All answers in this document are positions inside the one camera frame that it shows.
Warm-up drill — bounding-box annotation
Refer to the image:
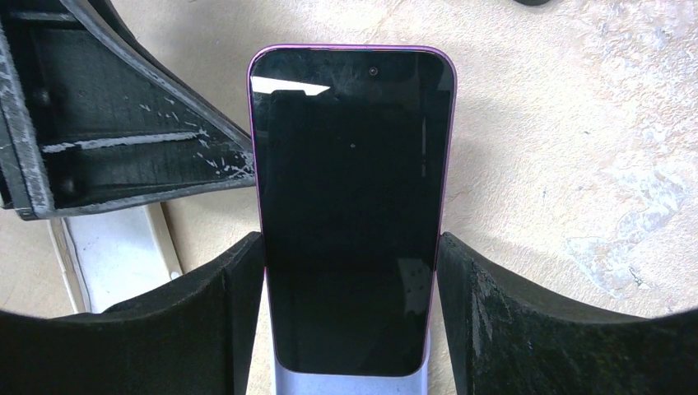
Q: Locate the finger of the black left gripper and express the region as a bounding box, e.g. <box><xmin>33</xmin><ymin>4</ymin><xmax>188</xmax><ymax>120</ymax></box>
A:
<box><xmin>1</xmin><ymin>1</ymin><xmax>255</xmax><ymax>221</ymax></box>

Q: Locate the purple-edged phone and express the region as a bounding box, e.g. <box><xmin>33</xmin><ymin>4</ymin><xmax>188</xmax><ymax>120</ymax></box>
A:
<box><xmin>249</xmin><ymin>44</ymin><xmax>457</xmax><ymax>377</ymax></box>

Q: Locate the beige phone case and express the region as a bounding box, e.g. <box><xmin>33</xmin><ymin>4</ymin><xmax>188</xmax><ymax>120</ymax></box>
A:
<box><xmin>48</xmin><ymin>203</ymin><xmax>183</xmax><ymax>314</ymax></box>

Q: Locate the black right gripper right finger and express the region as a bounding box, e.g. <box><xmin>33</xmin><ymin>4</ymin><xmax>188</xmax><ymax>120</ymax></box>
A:
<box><xmin>437</xmin><ymin>233</ymin><xmax>697</xmax><ymax>394</ymax></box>

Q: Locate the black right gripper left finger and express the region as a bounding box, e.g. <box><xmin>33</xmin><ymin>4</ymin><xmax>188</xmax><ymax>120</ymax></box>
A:
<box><xmin>1</xmin><ymin>232</ymin><xmax>264</xmax><ymax>394</ymax></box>

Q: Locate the lilac phone case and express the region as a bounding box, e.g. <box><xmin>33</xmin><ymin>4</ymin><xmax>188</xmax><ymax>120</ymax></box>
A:
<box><xmin>266</xmin><ymin>268</ymin><xmax>433</xmax><ymax>394</ymax></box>

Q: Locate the black phone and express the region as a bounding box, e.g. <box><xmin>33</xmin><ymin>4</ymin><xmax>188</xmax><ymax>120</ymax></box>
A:
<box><xmin>514</xmin><ymin>0</ymin><xmax>551</xmax><ymax>7</ymax></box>

